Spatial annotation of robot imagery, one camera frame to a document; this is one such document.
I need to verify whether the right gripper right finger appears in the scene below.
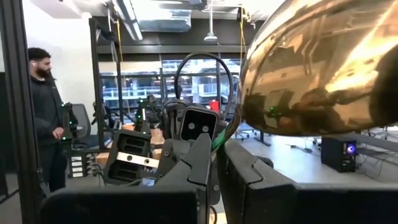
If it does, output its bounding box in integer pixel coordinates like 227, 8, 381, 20
216, 138, 398, 224

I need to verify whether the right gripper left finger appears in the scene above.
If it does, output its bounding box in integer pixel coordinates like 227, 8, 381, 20
39, 133, 213, 224

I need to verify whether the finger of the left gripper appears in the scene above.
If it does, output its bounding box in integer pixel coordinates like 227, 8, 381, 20
157, 138, 193, 178

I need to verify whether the green-handled gold spoon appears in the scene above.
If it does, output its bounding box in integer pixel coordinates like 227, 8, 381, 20
211, 0, 398, 153

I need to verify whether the grey work table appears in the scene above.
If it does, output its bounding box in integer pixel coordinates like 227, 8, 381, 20
236, 132, 398, 184

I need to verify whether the grey office chair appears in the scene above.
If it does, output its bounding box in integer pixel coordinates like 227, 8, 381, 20
72, 103, 100, 149

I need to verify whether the black box with white labels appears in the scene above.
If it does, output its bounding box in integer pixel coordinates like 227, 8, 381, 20
67, 152, 86, 179

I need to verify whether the red box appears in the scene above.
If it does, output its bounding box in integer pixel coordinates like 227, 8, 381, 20
208, 99, 221, 113

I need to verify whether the black computer tower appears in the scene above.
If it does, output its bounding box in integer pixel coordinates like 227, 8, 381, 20
320, 136, 358, 174

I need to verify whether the person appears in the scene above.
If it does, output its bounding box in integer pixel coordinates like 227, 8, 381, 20
27, 47, 68, 193

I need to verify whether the white hanging lamp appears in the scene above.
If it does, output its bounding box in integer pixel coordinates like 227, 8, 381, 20
203, 0, 218, 43

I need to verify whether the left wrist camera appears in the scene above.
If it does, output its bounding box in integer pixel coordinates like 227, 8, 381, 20
179, 105, 219, 142

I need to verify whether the tall black metal frame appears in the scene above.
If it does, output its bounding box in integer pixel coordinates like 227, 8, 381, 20
88, 17, 249, 150

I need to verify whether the looped black cable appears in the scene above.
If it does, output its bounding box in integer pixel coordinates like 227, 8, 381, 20
174, 52, 234, 121

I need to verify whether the yellow hanging cable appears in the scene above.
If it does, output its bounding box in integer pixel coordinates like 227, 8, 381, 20
238, 6, 248, 63
116, 18, 124, 63

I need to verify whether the black vertical frame post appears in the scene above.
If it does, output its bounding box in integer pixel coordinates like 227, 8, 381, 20
0, 0, 43, 224

